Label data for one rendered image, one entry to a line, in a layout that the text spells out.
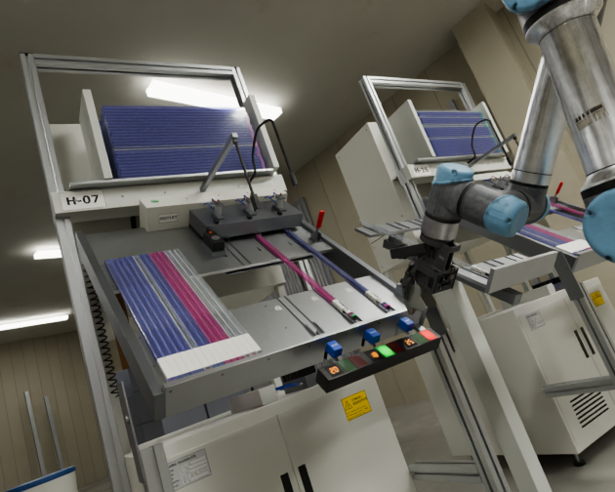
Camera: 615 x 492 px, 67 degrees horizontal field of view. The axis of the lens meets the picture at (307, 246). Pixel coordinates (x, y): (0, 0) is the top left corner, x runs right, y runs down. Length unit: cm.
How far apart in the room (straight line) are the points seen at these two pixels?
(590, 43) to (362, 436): 108
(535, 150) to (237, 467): 98
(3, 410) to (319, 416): 901
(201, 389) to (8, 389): 932
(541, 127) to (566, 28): 21
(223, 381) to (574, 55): 81
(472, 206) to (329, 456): 78
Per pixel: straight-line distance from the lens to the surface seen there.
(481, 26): 432
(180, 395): 91
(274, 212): 151
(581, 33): 88
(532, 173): 102
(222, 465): 124
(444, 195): 96
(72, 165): 176
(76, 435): 1033
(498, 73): 415
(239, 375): 94
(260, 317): 109
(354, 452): 141
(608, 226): 81
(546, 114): 102
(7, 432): 1008
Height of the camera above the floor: 68
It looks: 14 degrees up
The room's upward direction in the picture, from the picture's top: 20 degrees counter-clockwise
